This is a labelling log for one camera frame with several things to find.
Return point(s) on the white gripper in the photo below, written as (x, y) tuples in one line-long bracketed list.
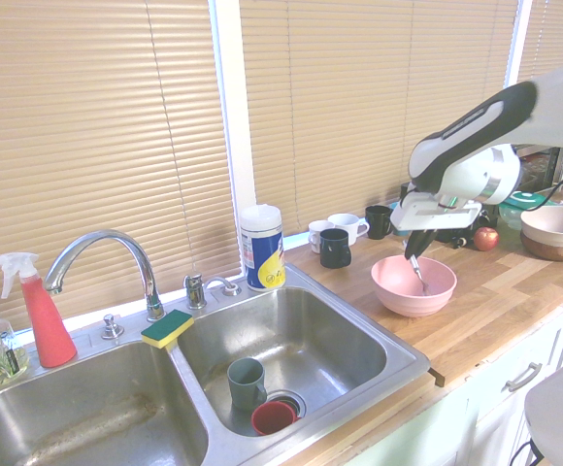
[(432, 213)]

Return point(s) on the metal spoon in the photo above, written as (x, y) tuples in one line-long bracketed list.
[(421, 279)]

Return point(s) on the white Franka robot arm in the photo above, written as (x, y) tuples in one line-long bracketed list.
[(471, 121)]

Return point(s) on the stainless steel double sink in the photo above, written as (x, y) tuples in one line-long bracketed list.
[(310, 340)]

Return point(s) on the sink drain strainer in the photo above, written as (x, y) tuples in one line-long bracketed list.
[(297, 400)]

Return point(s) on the chrome sink soap dispenser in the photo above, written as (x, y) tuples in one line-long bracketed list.
[(195, 291)]

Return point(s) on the black toaster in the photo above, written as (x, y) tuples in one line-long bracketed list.
[(456, 235)]

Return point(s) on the pink bowl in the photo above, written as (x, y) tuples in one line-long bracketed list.
[(398, 291)]

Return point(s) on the red apple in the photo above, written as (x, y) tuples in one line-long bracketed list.
[(485, 239)]

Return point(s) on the white mug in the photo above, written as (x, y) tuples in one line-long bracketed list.
[(354, 228), (315, 233)]

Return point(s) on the black dented mug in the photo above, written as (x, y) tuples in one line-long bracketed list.
[(335, 250)]

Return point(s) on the green lidded container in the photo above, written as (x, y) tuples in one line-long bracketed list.
[(519, 209)]

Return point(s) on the brown wooden bowl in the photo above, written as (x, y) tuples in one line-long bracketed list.
[(553, 251)]

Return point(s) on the black microwave oven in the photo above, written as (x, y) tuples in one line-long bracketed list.
[(539, 170)]

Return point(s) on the beige bowl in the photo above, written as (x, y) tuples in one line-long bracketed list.
[(558, 223)]

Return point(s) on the white wipes canister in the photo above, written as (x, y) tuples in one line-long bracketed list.
[(262, 252)]

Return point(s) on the pale green cabinet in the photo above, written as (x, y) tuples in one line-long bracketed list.
[(485, 412)]

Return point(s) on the grey green mug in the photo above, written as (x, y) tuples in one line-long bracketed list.
[(242, 388)]

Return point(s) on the red cup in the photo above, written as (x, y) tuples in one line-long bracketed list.
[(272, 420)]

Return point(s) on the narrow beige window blind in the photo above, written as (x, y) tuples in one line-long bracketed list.
[(553, 29)]

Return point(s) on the yellow green sponge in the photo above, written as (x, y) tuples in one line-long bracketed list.
[(167, 329)]

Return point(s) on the chrome gooseneck faucet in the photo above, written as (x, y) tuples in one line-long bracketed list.
[(136, 250)]

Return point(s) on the small chrome knob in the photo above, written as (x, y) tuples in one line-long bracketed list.
[(111, 330)]

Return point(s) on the wide beige window blind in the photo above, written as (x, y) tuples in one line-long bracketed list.
[(92, 145)]

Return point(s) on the red spray bottle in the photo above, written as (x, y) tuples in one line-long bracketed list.
[(48, 330)]

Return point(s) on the clear soap pump bottle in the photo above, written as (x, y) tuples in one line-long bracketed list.
[(5, 359)]

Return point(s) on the dark wooden bracket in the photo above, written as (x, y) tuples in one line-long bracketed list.
[(438, 377)]

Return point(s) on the white window frame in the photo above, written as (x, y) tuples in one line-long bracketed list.
[(230, 121)]

